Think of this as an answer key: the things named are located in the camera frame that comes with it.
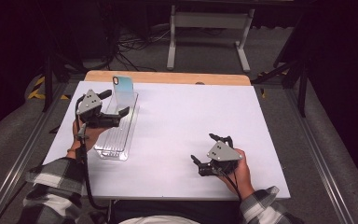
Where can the yellow black floor tape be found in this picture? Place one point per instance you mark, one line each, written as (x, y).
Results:
(37, 91)

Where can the clear plastic packaging tray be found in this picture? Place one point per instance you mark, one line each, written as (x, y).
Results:
(118, 140)

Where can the wooden table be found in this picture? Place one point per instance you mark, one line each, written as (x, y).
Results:
(167, 77)

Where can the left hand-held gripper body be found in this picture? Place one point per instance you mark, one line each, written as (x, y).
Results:
(90, 104)

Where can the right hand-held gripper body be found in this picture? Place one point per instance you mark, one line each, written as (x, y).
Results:
(223, 152)

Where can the person's left hand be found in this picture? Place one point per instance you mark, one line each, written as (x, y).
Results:
(88, 135)

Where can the person's white shirt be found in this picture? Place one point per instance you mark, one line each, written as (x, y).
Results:
(158, 219)

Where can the aluminium floor rail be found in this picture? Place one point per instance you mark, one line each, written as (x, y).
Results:
(320, 155)
(18, 161)

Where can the iridescent phone case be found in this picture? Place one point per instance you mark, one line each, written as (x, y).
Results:
(123, 91)

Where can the black metal stand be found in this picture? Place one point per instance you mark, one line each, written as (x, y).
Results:
(303, 90)
(48, 84)

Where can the white board table cover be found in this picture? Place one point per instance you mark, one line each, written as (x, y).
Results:
(180, 124)

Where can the person's dark lap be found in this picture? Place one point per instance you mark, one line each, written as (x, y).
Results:
(183, 207)

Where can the white metal stand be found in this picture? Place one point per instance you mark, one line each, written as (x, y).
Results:
(211, 20)

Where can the person's right hand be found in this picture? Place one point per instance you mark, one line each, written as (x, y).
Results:
(242, 180)

